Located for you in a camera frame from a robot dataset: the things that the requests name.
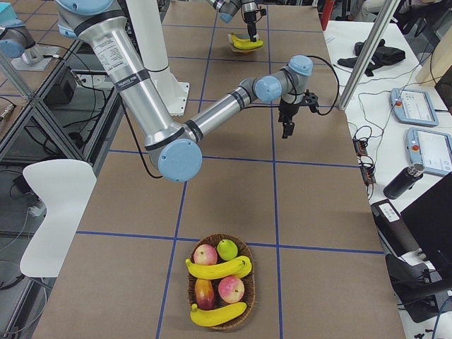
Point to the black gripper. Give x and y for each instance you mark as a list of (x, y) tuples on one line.
[(287, 111), (250, 18)]

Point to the yellow banana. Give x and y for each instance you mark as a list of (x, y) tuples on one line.
[(217, 271), (240, 41), (257, 44), (216, 317)]

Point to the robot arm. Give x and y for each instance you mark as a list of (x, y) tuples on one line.
[(172, 147), (248, 9)]

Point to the grey square plate orange rim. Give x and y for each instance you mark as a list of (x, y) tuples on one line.
[(243, 52)]

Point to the fruit basket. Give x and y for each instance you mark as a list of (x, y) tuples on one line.
[(249, 286)]

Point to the black cloth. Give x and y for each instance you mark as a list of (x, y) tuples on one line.
[(383, 56)]

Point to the black bottle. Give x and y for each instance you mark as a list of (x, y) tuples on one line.
[(404, 180)]

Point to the teach pendant far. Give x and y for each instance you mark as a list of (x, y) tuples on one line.
[(413, 107)]

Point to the teach pendant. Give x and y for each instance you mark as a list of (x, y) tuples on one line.
[(413, 107), (430, 148)]

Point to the green pear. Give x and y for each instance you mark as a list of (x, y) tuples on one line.
[(227, 249)]

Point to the black box white label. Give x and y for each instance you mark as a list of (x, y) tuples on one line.
[(393, 228)]

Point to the yellow starfruit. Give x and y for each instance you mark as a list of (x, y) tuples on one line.
[(245, 270)]

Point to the teach pendant near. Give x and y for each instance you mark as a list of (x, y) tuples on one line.
[(430, 148)]

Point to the red apple upper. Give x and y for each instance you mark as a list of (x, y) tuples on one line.
[(206, 255)]

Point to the red apple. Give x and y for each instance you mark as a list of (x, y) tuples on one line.
[(206, 255), (231, 289)]

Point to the black monitor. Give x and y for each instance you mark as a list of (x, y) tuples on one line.
[(428, 219)]

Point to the red apple lower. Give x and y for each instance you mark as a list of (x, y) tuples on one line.
[(231, 289)]

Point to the red yellow mango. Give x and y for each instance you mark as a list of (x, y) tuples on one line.
[(204, 294)]

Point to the white chair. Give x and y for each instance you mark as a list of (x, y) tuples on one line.
[(65, 187)]

